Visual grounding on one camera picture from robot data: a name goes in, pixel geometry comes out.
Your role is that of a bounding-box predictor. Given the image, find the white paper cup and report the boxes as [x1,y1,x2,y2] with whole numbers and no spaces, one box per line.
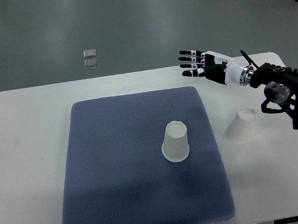
[225,107,256,144]
[161,121,190,163]

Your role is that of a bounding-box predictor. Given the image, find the black table control panel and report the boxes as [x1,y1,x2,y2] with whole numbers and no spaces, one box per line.
[274,216,298,224]

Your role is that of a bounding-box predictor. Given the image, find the blue-grey fabric mat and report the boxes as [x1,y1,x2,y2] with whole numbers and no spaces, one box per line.
[62,87,235,224]

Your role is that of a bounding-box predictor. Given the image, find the white paper cup on mat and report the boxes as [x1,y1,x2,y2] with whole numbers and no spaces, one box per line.
[161,121,190,163]

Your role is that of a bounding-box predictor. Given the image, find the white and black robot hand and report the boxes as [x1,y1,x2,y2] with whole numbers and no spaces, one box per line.
[178,50,253,86]

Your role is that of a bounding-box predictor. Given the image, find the upper metal floor plate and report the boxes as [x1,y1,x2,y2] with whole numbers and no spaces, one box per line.
[83,48,96,58]

